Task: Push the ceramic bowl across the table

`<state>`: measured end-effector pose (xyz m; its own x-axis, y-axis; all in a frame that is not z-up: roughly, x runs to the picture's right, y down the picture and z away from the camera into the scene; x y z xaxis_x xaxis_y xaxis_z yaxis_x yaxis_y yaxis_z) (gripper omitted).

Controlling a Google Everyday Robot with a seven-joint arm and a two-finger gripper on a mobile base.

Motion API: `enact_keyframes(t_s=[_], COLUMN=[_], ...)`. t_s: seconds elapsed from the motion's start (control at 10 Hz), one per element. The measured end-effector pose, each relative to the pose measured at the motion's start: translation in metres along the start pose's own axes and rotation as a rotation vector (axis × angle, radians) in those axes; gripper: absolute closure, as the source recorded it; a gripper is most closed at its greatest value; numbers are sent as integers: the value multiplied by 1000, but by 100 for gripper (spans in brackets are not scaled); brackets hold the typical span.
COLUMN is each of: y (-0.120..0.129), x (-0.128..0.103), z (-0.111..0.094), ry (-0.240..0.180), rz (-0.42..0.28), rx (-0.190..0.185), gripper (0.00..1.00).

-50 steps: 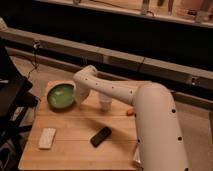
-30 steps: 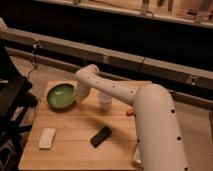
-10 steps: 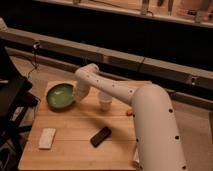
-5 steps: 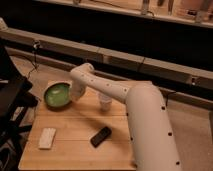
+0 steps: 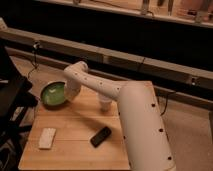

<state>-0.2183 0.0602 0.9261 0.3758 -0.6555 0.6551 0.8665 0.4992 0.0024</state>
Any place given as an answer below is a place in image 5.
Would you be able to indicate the green ceramic bowl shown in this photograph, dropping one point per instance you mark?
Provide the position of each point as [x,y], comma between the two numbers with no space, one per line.
[52,94]

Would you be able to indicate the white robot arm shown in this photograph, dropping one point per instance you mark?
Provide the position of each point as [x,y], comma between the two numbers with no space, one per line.
[147,146]

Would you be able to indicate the white plastic cup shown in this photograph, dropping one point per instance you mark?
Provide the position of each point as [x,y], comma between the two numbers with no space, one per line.
[105,102]

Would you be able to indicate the black mobile phone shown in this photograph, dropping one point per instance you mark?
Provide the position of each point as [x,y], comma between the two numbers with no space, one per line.
[100,136]

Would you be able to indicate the wooden table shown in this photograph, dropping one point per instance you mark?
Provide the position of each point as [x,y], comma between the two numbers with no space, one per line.
[76,123]

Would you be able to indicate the white rectangular remote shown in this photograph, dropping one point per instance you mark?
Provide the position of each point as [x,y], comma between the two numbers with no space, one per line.
[46,138]

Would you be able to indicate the black chair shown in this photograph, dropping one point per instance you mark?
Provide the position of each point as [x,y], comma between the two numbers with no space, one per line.
[15,99]

